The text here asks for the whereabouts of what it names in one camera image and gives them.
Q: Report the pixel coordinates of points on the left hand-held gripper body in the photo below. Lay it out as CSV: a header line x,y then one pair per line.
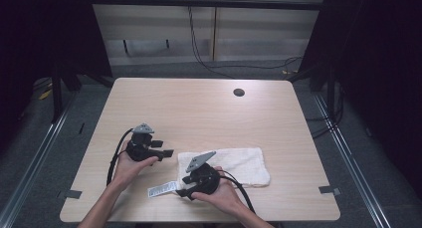
x,y
141,148

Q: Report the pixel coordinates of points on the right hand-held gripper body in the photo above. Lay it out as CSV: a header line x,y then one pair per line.
x,y
204,178

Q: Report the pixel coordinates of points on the white care label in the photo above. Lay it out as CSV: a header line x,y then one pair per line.
x,y
162,189

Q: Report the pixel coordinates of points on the cream muslin cloth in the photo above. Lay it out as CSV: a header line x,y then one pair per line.
x,y
239,165

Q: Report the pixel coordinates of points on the person's left hand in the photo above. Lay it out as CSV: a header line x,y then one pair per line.
x,y
127,170

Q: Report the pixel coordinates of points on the person's right hand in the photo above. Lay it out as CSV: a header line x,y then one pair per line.
x,y
222,196

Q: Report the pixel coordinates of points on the grey tape strip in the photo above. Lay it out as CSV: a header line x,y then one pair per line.
x,y
330,189
73,194

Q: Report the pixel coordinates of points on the round dark table grommet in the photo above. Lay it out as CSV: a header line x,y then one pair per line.
x,y
239,92

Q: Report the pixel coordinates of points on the black horizontal metal bar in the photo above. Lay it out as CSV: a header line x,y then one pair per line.
x,y
205,3

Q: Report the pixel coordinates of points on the black curtain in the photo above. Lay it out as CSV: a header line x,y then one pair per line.
x,y
40,39
378,72

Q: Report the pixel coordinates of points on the metal floor rail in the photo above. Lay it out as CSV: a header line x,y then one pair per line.
x,y
36,161
348,155

